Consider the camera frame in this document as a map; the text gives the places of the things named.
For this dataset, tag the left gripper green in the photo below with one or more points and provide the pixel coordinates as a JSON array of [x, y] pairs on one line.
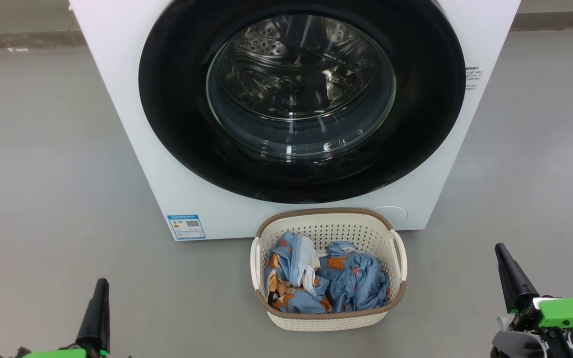
[[52, 354]]

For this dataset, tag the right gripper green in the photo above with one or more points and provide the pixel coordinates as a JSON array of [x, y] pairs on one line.
[[572, 313]]

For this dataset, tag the blue orange-print pajama pants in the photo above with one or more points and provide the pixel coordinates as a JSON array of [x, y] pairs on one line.
[[356, 283]]

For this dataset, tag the blue cream pajama top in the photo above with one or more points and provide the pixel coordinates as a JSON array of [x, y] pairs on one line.
[[291, 268]]

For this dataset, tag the black glass washer door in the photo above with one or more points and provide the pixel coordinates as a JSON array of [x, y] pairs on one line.
[[177, 124]]

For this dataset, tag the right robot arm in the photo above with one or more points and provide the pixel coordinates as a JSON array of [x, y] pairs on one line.
[[515, 345]]

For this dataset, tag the white front-load washing machine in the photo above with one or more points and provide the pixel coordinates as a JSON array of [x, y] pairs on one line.
[[117, 74]]

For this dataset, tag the blue energy label sticker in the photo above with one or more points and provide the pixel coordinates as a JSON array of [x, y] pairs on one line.
[[186, 227]]

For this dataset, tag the round white filter cover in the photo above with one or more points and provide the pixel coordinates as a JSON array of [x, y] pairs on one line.
[[398, 215]]

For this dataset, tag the cream perforated laundry basket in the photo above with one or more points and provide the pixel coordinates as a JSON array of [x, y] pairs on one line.
[[326, 320]]

